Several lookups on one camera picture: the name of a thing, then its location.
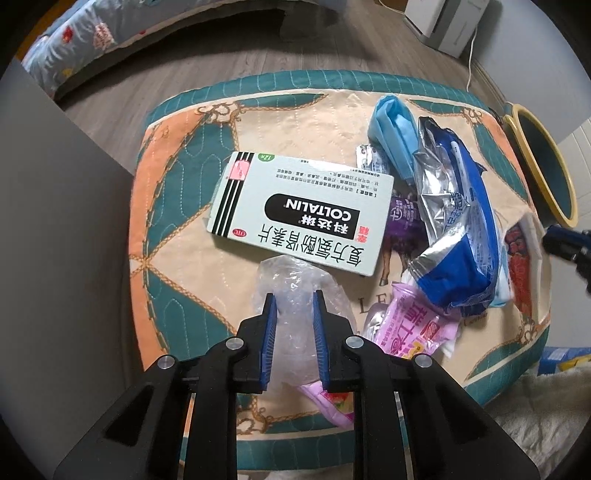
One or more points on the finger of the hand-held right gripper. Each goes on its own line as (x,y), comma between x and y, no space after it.
(584,274)
(563,240)

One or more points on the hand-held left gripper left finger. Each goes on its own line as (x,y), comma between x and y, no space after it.
(270,337)

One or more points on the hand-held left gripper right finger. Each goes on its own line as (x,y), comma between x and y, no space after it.
(321,339)

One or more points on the clear plastic bag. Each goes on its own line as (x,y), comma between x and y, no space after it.
(295,295)

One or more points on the pink wrapper colourful print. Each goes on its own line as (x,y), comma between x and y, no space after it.
(337,406)

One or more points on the teal trash bin yellow rim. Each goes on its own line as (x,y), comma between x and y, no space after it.
(545,166)

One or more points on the pink snack wrapper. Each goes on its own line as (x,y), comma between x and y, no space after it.
(415,323)

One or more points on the blue silver foil bag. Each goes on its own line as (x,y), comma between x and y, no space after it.
(466,221)

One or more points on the white medicine box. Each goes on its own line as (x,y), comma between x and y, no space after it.
(300,217)

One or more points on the silver blister pack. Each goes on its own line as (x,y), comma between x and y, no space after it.
(369,157)

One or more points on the blue face mask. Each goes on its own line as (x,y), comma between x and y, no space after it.
(388,124)

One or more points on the blue cardboard box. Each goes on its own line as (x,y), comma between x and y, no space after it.
(554,362)

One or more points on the patterned quilted mat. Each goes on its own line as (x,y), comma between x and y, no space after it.
(184,221)

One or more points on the white fluffy blanket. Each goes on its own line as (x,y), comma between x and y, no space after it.
(545,415)

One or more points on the white air purifier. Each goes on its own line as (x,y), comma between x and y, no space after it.
(448,23)

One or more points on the grey cabinet side panel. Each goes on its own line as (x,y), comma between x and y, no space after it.
(55,207)

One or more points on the blue patterned bed blanket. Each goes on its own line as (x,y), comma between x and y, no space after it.
(115,32)

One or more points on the wooden bed headboard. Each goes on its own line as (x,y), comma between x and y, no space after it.
(46,18)

